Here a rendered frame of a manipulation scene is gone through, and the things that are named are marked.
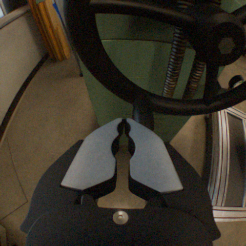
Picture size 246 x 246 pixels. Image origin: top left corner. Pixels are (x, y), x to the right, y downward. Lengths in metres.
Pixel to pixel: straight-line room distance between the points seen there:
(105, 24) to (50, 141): 0.92
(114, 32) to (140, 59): 0.10
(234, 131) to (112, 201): 0.97
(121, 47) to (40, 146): 0.95
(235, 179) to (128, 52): 0.90
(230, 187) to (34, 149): 1.40
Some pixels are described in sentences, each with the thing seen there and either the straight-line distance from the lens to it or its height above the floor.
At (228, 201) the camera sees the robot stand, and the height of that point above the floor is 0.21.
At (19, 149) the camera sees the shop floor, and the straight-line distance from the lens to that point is 1.25.
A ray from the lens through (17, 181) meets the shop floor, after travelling 1.19.
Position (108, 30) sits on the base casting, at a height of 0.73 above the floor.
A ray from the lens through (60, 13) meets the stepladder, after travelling 1.15.
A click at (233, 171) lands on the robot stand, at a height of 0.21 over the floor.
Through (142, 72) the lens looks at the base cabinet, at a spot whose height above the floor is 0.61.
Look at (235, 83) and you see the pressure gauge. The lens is 0.43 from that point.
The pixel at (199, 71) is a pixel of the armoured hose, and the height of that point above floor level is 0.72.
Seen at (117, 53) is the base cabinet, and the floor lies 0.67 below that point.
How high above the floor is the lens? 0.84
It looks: 61 degrees down
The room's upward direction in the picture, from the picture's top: 1 degrees counter-clockwise
